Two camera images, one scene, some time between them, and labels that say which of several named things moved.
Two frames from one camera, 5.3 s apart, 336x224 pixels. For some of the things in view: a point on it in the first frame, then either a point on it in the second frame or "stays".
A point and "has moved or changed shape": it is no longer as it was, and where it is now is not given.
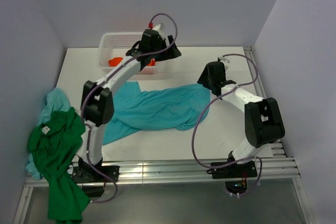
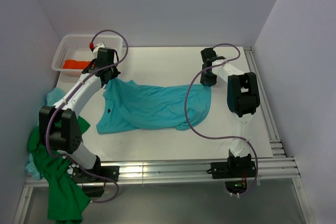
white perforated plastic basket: [117, 44] to [78, 48]
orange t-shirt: [114, 62] to [71, 64]
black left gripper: [171, 53] to [115, 73]
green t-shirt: [51, 145] stays
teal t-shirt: [180, 107] has moved or changed shape
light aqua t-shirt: [56, 99] stays
